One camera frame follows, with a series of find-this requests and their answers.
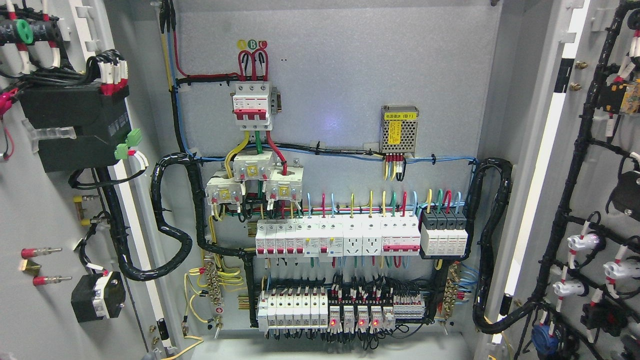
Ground grey cabinet door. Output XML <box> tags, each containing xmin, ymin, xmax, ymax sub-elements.
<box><xmin>1</xmin><ymin>0</ymin><xmax>186</xmax><ymax>360</ymax></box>
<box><xmin>471</xmin><ymin>0</ymin><xmax>639</xmax><ymax>360</ymax></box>

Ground white current transformers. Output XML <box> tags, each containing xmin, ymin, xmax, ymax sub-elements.
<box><xmin>205</xmin><ymin>150</ymin><xmax>304</xmax><ymax>206</ymax></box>

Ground white upper breaker row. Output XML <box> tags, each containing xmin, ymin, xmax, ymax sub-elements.
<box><xmin>254</xmin><ymin>216</ymin><xmax>345</xmax><ymax>262</ymax></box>

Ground white socket breaker row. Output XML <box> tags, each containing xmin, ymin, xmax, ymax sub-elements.
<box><xmin>342</xmin><ymin>214</ymin><xmax>421</xmax><ymax>256</ymax></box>

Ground metal mesh power supply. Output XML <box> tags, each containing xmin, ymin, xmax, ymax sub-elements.
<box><xmin>379</xmin><ymin>105</ymin><xmax>419</xmax><ymax>154</ymax></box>

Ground red white main breaker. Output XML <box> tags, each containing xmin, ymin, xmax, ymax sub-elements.
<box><xmin>231</xmin><ymin>80</ymin><xmax>282</xmax><ymax>132</ymax></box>

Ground lower relay terminal row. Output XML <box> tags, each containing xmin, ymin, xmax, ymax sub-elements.
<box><xmin>327</xmin><ymin>276</ymin><xmax>426</xmax><ymax>337</ymax></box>

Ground black surge protector block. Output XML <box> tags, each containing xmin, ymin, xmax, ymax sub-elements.
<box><xmin>419</xmin><ymin>210</ymin><xmax>470</xmax><ymax>261</ymax></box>

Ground white lower breaker row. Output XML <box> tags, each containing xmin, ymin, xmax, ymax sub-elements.
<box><xmin>257</xmin><ymin>288</ymin><xmax>330</xmax><ymax>333</ymax></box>

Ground black digital power meter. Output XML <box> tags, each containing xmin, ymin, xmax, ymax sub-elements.
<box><xmin>20</xmin><ymin>82</ymin><xmax>142</xmax><ymax>173</ymax></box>

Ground black right cable harness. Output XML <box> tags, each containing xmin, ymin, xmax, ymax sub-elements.
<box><xmin>465</xmin><ymin>158</ymin><xmax>538</xmax><ymax>335</ymax></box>

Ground black cable harness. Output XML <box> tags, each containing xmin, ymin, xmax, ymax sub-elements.
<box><xmin>70</xmin><ymin>152</ymin><xmax>258</xmax><ymax>282</ymax></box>
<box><xmin>465</xmin><ymin>158</ymin><xmax>538</xmax><ymax>335</ymax></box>

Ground black left cable harness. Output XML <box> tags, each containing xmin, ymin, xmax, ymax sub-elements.
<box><xmin>70</xmin><ymin>152</ymin><xmax>258</xmax><ymax>282</ymax></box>

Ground white rotary selector switch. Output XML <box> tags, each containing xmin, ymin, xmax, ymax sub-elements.
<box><xmin>70</xmin><ymin>271</ymin><xmax>126</xmax><ymax>322</ymax></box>

